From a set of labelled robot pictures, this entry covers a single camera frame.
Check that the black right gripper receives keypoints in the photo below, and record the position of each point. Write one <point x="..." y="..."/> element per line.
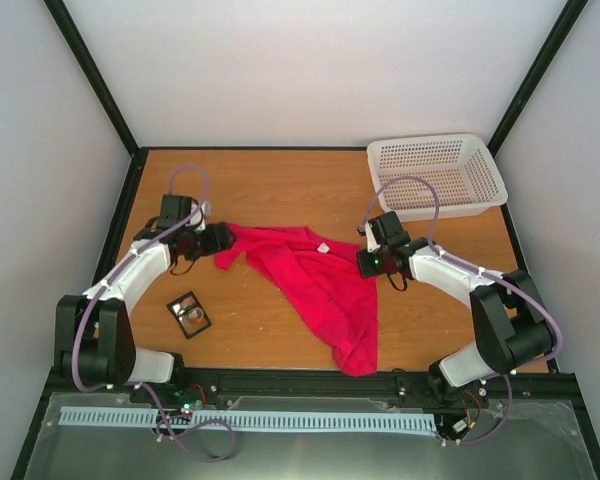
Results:
<point x="366" y="269"/>

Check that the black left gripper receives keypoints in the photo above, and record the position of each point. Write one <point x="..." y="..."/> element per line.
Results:
<point x="218" y="241"/>

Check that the red t-shirt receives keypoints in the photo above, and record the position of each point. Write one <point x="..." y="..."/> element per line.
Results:
<point x="320" y="279"/>

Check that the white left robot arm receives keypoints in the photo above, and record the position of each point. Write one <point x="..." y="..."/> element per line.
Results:
<point x="94" y="345"/>

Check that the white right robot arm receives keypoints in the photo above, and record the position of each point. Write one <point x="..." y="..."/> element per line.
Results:
<point x="511" y="326"/>

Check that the brooch in clear box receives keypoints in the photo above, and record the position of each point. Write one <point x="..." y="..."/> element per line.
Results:
<point x="189" y="314"/>

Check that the white perforated plastic basket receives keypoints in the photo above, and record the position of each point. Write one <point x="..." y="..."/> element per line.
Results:
<point x="457" y="169"/>

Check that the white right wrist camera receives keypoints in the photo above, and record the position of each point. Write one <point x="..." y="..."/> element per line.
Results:
<point x="366" y="231"/>

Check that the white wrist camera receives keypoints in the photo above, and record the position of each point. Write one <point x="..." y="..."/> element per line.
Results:
<point x="200" y="212"/>
<point x="366" y="231"/>

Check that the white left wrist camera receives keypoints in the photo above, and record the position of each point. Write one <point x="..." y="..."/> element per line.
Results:
<point x="200" y="212"/>

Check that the light blue cable duct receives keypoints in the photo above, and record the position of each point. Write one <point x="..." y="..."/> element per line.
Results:
<point x="254" y="421"/>

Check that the black aluminium frame rail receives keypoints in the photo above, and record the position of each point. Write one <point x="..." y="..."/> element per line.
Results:
<point x="221" y="388"/>

